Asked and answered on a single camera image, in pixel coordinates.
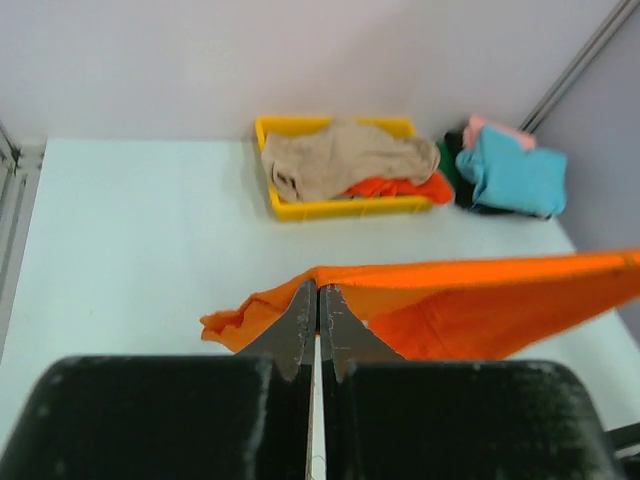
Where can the yellow plastic tray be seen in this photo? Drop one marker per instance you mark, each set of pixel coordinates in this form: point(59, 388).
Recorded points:
point(399, 127)

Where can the right aluminium frame post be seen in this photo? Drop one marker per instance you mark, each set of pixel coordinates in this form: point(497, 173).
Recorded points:
point(601, 37)

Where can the left aluminium frame post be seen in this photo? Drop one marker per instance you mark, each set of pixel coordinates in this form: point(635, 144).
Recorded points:
point(10, 152)

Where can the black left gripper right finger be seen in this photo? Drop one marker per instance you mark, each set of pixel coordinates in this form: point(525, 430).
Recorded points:
point(344, 339)

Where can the green folded t-shirt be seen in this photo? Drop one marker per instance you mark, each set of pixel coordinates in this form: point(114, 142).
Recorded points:
point(450, 146)

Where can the light blue folded t-shirt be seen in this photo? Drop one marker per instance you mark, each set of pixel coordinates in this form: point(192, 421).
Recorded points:
point(515, 170)

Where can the orange t-shirt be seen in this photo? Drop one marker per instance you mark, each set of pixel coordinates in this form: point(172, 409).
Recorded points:
point(463, 310)
point(436, 188)

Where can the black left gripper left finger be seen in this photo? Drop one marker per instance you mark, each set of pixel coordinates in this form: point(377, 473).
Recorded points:
point(290, 341)

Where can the orange t-shirt in tray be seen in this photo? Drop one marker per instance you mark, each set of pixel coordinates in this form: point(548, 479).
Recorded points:
point(436, 188)

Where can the aluminium frame post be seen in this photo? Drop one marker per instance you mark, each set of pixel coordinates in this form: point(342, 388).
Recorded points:
point(601, 37)
point(10, 152)

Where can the beige t-shirt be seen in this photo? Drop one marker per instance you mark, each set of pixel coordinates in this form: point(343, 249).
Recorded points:
point(324, 165)

